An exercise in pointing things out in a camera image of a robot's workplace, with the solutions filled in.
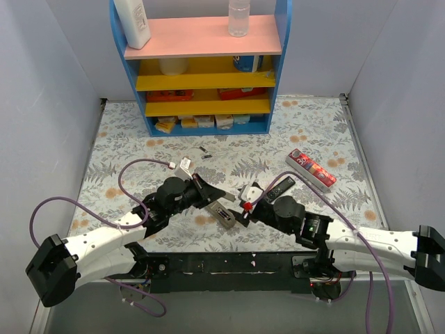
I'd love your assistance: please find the white air conditioner remote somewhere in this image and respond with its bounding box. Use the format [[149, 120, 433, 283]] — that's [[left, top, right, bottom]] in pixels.
[[205, 201, 236, 230]]

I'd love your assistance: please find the grey remote battery cover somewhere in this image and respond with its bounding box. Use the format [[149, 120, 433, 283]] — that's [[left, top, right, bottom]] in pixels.
[[223, 193, 236, 202]]

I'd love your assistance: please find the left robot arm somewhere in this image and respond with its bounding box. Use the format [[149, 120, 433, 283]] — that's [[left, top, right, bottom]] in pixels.
[[26, 174, 234, 308]]

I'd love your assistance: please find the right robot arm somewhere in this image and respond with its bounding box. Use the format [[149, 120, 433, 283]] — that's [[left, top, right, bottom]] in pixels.
[[235, 184, 444, 292]]

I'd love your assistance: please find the black TV remote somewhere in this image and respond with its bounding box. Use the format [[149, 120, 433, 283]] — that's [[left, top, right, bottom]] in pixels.
[[264, 176, 296, 203]]

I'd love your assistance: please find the red toothpaste box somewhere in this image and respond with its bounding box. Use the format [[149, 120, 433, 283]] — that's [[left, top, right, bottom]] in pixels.
[[285, 149, 337, 193]]

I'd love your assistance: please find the teal white small box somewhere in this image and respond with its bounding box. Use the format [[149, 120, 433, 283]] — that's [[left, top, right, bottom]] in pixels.
[[232, 114, 250, 125]]

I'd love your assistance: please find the floral patterned table mat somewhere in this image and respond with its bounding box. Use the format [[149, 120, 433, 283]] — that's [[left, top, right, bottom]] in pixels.
[[69, 97, 387, 236]]

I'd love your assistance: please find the white orange small carton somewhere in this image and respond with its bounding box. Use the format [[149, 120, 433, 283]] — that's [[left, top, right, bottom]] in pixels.
[[214, 114, 234, 130]]

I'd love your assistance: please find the yellow white small box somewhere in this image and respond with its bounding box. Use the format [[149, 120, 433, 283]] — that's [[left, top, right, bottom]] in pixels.
[[181, 118, 198, 129]]

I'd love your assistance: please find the yellow red small box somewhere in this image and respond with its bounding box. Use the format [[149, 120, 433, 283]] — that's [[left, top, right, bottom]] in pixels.
[[155, 116, 177, 134]]

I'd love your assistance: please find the red orange box right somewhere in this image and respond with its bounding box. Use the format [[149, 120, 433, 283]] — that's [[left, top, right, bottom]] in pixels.
[[217, 87, 268, 100]]

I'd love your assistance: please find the orange box left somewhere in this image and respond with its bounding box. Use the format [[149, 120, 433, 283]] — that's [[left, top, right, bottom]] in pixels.
[[146, 90, 194, 102]]

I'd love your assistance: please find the blue wooden shelf unit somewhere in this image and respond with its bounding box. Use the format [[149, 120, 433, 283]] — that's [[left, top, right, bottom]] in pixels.
[[109, 1, 292, 137]]

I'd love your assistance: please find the blue white round container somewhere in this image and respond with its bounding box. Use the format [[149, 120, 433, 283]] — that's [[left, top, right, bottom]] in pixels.
[[233, 56, 264, 73]]

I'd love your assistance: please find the white cylindrical container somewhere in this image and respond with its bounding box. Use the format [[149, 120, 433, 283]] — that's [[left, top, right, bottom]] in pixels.
[[158, 58, 188, 76]]

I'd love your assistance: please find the clear plastic water bottle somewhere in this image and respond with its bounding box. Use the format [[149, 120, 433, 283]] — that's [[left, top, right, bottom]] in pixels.
[[228, 0, 250, 37]]

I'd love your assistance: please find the white plastic bottle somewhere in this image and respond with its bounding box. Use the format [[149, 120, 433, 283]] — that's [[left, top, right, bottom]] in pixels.
[[113, 0, 152, 49]]

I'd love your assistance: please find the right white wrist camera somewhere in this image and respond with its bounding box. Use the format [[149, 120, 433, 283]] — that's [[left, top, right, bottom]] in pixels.
[[238, 185, 264, 211]]

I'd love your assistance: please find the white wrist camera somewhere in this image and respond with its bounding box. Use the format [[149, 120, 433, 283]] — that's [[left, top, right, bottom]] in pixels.
[[168, 157, 193, 180], [238, 185, 264, 211]]

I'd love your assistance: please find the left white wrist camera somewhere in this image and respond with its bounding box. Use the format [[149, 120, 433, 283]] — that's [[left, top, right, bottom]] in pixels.
[[168, 157, 193, 180]]

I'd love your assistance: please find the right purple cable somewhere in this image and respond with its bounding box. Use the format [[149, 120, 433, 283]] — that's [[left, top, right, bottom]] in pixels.
[[248, 171, 396, 334]]

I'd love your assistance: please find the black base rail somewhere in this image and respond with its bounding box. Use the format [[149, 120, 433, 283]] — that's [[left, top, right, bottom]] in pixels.
[[121, 241, 345, 296]]

